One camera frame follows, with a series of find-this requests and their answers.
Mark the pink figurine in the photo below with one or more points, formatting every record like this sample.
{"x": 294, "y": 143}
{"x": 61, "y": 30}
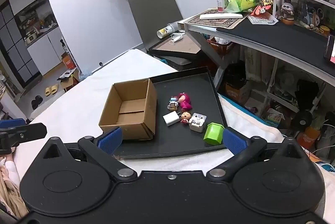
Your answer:
{"x": 185, "y": 101}

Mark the white kitchen cabinets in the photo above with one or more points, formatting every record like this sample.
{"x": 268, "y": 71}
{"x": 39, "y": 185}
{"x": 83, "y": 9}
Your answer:
{"x": 34, "y": 30}

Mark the orange cardboard box under desk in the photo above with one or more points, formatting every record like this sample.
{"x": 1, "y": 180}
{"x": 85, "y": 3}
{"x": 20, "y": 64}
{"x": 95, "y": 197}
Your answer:
{"x": 236, "y": 93}

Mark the small brown-haired doll figurine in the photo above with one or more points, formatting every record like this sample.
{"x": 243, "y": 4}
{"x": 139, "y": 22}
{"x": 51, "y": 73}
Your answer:
{"x": 186, "y": 117}

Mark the black phone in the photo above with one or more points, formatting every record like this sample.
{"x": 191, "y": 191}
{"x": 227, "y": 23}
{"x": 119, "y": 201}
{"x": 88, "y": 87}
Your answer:
{"x": 330, "y": 48}

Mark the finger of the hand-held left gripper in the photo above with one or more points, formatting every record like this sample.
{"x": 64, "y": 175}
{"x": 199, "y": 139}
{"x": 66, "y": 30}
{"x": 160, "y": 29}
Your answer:
{"x": 11, "y": 123}
{"x": 28, "y": 132}

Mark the white pill bottle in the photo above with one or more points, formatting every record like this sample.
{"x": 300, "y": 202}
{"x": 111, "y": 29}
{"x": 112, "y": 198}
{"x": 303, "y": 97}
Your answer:
{"x": 222, "y": 1}

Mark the black tray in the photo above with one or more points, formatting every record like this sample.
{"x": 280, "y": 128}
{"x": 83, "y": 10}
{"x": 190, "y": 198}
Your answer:
{"x": 183, "y": 82}

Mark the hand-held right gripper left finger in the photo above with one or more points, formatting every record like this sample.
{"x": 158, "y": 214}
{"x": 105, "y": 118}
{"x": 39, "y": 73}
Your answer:
{"x": 110, "y": 139}

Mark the black desk mat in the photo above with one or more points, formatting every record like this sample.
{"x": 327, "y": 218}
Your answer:
{"x": 274, "y": 38}

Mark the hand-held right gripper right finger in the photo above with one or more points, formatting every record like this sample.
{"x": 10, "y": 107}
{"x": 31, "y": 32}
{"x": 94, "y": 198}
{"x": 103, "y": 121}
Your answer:
{"x": 234, "y": 141}

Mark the white remote control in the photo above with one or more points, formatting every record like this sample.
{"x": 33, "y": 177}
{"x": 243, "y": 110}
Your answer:
{"x": 221, "y": 16}

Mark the open carton with black item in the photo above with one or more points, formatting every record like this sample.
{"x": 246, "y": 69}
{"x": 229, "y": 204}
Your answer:
{"x": 68, "y": 77}

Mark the purple toy block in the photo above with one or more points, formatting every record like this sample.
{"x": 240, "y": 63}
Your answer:
{"x": 197, "y": 122}

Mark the colourful picture book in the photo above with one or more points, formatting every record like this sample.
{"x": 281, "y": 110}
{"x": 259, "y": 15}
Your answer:
{"x": 274, "y": 118}

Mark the yellow slipper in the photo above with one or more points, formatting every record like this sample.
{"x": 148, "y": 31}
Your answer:
{"x": 48, "y": 91}
{"x": 55, "y": 88}

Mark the panda figurine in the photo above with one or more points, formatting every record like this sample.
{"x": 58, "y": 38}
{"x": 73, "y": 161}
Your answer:
{"x": 312, "y": 18}

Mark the red snack packet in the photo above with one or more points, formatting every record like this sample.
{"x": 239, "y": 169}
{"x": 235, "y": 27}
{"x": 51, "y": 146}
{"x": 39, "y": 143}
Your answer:
{"x": 261, "y": 9}

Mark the white paper slips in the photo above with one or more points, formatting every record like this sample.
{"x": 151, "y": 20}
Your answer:
{"x": 263, "y": 20}

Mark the brown cardboard box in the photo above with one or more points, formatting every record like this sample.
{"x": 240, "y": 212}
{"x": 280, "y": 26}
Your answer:
{"x": 130, "y": 111}

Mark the black shoes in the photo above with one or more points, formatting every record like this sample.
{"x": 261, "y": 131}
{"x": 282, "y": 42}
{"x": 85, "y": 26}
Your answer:
{"x": 37, "y": 102}

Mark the red plastic basket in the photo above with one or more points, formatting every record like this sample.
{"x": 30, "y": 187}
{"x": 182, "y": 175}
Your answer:
{"x": 219, "y": 45}

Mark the green tin box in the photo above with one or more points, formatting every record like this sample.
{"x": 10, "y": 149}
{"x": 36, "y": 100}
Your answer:
{"x": 213, "y": 133}

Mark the green plastic bag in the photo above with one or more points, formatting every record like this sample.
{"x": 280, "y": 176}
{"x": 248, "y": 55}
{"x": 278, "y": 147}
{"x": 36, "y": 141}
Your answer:
{"x": 242, "y": 2}

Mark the gray desk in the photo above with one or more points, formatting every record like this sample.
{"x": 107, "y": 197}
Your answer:
{"x": 209, "y": 30}

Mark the white yellow-label bottle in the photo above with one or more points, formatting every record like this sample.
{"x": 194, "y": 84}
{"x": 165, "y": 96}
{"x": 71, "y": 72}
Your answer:
{"x": 166, "y": 30}

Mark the gray-haired figurine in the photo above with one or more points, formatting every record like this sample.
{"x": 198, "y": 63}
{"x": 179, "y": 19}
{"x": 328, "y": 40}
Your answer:
{"x": 287, "y": 12}

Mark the patterned desk mat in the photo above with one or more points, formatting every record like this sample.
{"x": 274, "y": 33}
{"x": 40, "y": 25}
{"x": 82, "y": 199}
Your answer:
{"x": 217, "y": 23}

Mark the small blue-hat figurine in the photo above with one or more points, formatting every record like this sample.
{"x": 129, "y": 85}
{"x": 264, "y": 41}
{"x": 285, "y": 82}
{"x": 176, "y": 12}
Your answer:
{"x": 173, "y": 103}

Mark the white face mask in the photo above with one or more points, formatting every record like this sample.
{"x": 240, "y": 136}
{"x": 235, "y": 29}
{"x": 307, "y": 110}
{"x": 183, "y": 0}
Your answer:
{"x": 176, "y": 37}

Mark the black frame with brown board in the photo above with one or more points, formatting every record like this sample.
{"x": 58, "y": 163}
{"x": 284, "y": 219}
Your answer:
{"x": 180, "y": 47}

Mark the beige cloth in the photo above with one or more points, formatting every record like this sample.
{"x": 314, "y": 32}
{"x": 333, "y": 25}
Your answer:
{"x": 10, "y": 187}

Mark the white charger plug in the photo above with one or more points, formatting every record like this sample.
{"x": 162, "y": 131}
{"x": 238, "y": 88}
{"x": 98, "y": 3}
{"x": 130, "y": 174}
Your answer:
{"x": 170, "y": 119}

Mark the yellow jar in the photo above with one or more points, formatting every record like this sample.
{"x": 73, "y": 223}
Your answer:
{"x": 324, "y": 30}

